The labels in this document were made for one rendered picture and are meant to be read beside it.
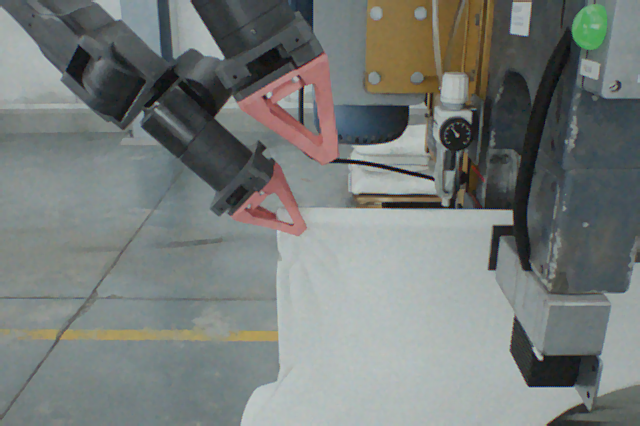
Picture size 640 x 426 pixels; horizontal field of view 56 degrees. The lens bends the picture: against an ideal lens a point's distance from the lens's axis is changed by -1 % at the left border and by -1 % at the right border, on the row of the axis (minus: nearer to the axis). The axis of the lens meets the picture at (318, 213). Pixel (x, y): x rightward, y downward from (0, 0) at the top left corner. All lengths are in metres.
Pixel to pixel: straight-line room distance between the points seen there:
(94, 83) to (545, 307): 0.46
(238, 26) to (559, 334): 0.36
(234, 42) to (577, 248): 0.32
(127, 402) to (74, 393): 0.20
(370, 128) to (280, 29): 0.50
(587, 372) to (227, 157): 0.39
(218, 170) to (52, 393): 1.79
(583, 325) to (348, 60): 0.47
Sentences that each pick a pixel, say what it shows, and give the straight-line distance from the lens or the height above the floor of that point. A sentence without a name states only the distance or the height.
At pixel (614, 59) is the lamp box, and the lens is 0.45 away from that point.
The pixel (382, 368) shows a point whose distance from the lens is 0.76.
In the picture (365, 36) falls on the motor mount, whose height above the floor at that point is 1.25.
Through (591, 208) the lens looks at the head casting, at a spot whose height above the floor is 1.14.
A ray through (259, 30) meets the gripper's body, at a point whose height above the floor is 1.28.
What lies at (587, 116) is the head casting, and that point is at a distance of 0.50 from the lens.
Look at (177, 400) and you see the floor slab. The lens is 2.18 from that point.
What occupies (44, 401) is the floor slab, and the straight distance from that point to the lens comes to 2.31.
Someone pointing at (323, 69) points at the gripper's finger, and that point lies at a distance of 0.41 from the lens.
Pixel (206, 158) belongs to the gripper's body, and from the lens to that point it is 0.62.
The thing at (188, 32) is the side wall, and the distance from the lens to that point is 5.76.
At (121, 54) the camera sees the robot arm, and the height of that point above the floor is 1.25.
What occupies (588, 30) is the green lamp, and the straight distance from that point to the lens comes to 0.45.
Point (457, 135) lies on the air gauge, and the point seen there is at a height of 1.16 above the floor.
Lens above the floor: 1.31
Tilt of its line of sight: 21 degrees down
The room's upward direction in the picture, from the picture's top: straight up
